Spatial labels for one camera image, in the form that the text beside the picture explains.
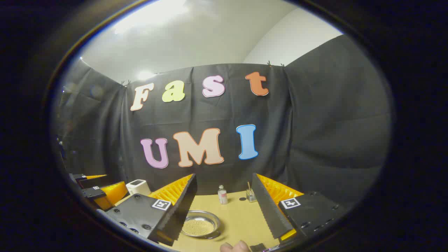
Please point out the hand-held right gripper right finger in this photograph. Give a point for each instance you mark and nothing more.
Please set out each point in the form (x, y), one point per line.
(267, 206)

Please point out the white toaster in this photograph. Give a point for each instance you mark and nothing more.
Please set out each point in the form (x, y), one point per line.
(137, 187)

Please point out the clear glass holder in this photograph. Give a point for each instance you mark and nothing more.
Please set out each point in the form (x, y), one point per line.
(251, 196)

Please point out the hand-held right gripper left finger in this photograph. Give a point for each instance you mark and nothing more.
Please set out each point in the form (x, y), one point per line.
(182, 210)

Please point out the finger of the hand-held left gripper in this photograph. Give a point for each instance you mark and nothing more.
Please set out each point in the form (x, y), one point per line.
(110, 194)
(94, 182)

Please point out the stainless steel pot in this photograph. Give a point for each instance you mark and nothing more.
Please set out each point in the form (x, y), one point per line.
(211, 217)

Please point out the black backdrop cloth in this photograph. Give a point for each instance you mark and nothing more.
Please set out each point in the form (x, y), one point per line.
(315, 122)

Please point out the small clear plastic bottle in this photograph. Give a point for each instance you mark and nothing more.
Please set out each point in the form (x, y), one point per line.
(222, 196)

